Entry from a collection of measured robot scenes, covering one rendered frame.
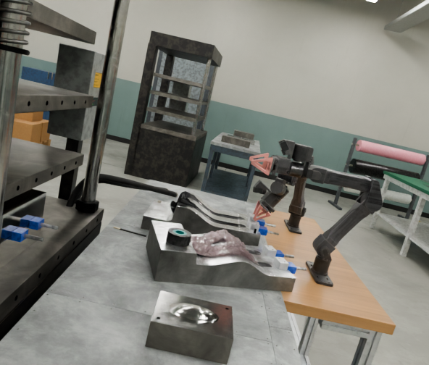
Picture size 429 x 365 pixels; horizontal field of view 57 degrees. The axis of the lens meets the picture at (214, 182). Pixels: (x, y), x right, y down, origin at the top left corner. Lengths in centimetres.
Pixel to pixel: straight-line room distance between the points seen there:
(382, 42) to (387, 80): 72
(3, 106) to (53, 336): 54
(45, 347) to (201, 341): 34
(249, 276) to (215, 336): 43
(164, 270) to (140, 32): 765
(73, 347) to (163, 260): 41
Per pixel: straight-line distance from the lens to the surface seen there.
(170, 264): 128
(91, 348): 100
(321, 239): 166
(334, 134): 840
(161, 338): 101
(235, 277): 137
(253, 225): 171
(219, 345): 100
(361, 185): 163
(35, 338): 102
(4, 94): 105
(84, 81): 188
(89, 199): 182
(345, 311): 150
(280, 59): 830
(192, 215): 165
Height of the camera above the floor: 140
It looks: 12 degrees down
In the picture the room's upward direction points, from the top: 13 degrees clockwise
